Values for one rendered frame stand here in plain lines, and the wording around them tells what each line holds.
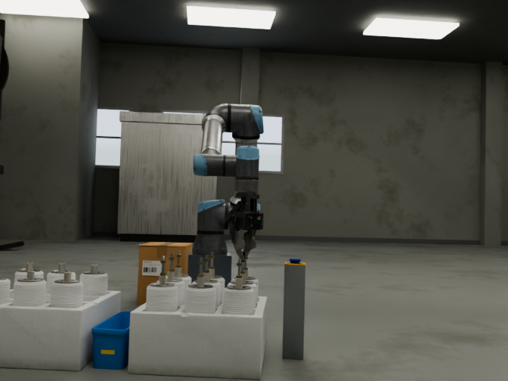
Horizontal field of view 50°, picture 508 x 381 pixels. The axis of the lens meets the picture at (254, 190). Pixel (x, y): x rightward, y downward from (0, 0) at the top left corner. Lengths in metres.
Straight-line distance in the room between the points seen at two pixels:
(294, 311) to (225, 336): 0.31
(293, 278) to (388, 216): 8.04
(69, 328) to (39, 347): 0.11
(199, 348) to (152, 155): 6.51
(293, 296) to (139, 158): 6.37
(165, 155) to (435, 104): 4.99
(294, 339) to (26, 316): 0.84
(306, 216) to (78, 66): 4.40
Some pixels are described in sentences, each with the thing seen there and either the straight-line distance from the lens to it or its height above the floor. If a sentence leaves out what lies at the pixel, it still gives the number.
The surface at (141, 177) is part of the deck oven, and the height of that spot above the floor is 0.94.
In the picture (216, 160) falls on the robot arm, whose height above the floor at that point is 0.65.
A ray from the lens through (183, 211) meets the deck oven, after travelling 7.96.
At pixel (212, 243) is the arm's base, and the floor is 0.35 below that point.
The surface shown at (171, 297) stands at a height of 0.22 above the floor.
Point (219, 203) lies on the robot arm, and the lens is 2.28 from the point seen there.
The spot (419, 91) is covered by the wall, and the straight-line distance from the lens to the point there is 10.25.
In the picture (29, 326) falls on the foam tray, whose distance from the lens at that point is 1.78.
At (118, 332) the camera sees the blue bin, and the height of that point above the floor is 0.11.
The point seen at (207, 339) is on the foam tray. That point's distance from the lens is 1.63.
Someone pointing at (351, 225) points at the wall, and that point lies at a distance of 9.62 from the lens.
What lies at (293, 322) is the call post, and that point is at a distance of 1.85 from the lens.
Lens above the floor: 0.49
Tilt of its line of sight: 2 degrees up
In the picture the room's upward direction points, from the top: 2 degrees clockwise
